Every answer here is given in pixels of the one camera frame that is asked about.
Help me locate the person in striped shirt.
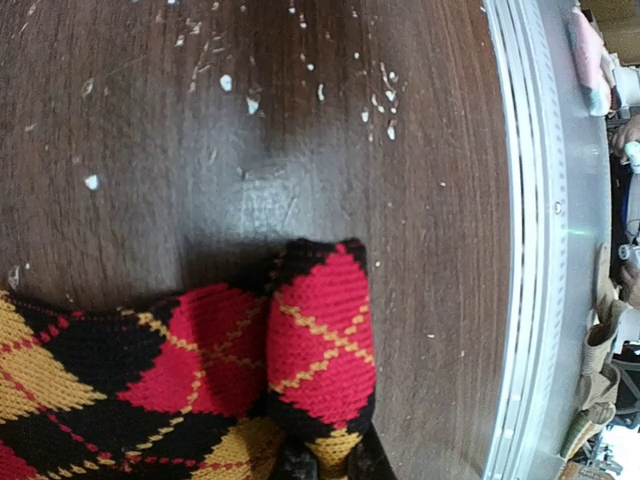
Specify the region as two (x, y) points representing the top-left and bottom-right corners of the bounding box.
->
(609, 115), (639, 309)

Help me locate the pink pastel sock on floor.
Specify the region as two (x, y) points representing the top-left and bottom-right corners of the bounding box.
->
(569, 4), (620, 117)

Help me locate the black argyle sock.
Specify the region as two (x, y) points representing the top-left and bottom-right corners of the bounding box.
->
(1, 239), (394, 479)

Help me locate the front aluminium rail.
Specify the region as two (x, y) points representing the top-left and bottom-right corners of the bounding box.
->
(483, 1), (611, 479)

